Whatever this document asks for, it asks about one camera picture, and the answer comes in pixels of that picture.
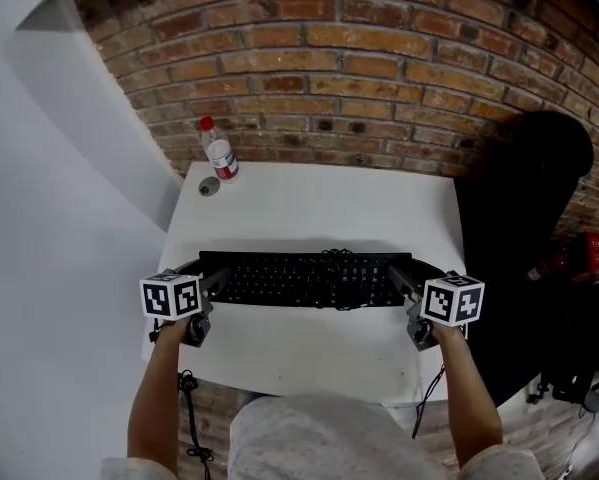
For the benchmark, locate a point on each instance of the person's grey shirt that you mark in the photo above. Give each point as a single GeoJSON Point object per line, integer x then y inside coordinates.
{"type": "Point", "coordinates": [319, 443]}

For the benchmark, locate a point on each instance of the grey power adapter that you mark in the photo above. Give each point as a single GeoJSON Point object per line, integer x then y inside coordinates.
{"type": "Point", "coordinates": [592, 400]}

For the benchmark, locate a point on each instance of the black keyboard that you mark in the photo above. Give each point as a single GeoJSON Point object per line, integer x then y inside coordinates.
{"type": "Point", "coordinates": [279, 280]}

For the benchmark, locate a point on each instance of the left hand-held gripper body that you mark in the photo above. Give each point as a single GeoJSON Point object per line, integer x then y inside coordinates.
{"type": "Point", "coordinates": [171, 295]}

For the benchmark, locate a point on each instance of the black office chair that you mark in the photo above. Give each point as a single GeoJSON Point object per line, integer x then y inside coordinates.
{"type": "Point", "coordinates": [519, 228]}

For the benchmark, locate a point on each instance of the clear bottle with red cap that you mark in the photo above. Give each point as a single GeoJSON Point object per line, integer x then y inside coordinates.
{"type": "Point", "coordinates": [221, 155]}

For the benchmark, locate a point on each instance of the person's right forearm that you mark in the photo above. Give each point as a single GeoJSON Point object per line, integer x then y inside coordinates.
{"type": "Point", "coordinates": [471, 393]}

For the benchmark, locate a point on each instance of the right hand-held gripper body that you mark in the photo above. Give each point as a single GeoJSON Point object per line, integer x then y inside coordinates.
{"type": "Point", "coordinates": [451, 300]}

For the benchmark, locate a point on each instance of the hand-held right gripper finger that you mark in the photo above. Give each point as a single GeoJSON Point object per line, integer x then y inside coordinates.
{"type": "Point", "coordinates": [406, 283]}
{"type": "Point", "coordinates": [429, 269]}

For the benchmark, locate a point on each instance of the person's left forearm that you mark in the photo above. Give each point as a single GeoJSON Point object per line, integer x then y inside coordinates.
{"type": "Point", "coordinates": [156, 393]}

